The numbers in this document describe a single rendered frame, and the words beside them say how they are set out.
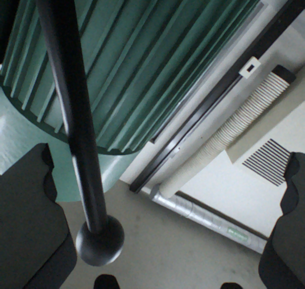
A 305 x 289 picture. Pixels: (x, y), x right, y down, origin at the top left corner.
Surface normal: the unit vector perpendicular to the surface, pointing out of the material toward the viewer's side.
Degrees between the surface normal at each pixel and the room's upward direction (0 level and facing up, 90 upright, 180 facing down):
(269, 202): 90
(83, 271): 180
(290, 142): 90
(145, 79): 90
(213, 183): 90
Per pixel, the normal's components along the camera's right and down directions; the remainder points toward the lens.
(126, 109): 0.32, 0.67
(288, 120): -0.02, 0.51
